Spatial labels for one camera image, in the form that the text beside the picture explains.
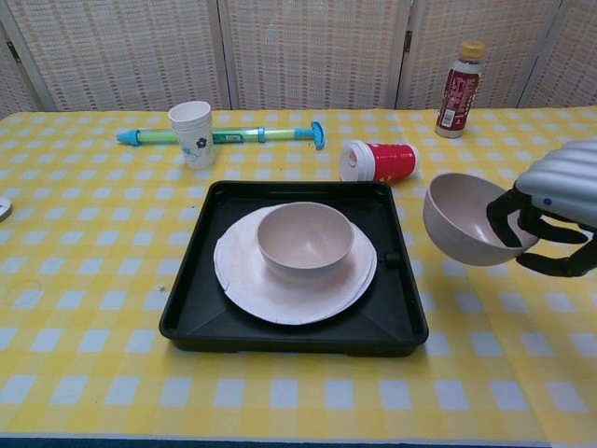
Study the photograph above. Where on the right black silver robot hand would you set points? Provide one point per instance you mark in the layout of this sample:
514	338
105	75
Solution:
564	186

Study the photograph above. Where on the beige bowl with pink stain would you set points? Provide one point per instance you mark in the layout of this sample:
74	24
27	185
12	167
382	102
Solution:
457	233

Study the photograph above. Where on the white paper plate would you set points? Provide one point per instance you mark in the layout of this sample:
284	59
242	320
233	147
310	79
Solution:
242	284
373	270

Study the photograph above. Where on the black square plastic tray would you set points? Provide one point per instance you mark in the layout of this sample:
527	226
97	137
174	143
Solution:
396	322

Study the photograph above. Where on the brown drink bottle yellow cap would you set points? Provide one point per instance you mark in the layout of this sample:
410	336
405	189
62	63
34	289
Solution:
459	98

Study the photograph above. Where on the red white lidded cup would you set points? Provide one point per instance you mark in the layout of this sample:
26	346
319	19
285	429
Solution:
392	161

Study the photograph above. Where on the woven folding screen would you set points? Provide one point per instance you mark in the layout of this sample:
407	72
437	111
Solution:
308	51

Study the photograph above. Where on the yellow white checked tablecloth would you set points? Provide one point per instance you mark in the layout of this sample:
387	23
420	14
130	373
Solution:
298	396

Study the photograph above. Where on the white floral paper cup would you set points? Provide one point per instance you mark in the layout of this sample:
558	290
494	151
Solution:
196	135

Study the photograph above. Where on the green blue toy water pump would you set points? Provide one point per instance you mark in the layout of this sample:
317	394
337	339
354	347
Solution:
149	137

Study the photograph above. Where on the white computer mouse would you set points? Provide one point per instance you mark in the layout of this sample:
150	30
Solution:
4	208

